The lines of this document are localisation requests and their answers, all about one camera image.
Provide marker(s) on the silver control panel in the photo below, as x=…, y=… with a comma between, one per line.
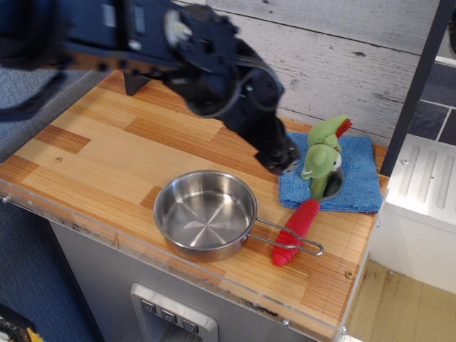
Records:
x=161, y=318

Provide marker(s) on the stainless steel pot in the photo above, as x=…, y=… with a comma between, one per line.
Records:
x=207, y=215

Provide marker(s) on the red handled metal spoon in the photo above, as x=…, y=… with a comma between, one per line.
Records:
x=299, y=223

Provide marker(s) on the green plush frog toy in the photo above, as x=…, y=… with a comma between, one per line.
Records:
x=324, y=153

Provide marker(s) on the grey toy dishwasher front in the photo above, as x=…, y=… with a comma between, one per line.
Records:
x=249, y=298

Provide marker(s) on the white ridged cabinet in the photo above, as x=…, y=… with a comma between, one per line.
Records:
x=415, y=233

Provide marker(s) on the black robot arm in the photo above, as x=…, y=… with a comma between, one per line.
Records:
x=194, y=51

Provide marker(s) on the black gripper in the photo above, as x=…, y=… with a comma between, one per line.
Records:
x=250, y=112

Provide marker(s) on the clear acrylic edge guard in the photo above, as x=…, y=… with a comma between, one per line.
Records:
x=121, y=205

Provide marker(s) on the left dark frame post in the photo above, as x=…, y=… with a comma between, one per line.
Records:
x=133, y=83

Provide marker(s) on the right dark frame post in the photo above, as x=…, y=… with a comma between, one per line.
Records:
x=422, y=72

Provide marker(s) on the dark frame post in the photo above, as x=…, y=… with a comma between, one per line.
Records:
x=422, y=72
x=133, y=83

